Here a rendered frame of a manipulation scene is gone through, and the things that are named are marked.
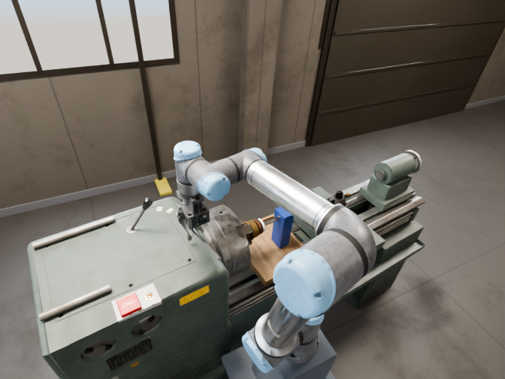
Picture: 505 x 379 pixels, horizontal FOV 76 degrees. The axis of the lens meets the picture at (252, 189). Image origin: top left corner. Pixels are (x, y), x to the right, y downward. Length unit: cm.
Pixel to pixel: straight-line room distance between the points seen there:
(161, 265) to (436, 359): 207
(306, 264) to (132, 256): 79
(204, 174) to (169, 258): 46
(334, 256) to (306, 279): 7
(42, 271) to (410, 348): 227
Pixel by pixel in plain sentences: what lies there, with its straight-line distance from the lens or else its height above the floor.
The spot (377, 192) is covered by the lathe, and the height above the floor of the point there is 94.
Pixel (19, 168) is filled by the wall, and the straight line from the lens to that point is 345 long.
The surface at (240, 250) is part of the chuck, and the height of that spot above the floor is 116.
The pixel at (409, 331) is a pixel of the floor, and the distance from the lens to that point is 277.
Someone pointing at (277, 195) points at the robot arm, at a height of 168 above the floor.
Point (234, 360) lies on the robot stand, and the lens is 156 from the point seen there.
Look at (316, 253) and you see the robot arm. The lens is 60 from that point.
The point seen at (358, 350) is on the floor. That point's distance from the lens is 255.
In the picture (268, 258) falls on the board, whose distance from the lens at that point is 168.
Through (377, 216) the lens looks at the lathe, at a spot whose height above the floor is 84.
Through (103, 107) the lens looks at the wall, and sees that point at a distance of 318.
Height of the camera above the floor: 219
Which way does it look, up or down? 39 degrees down
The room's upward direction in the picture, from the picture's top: 4 degrees clockwise
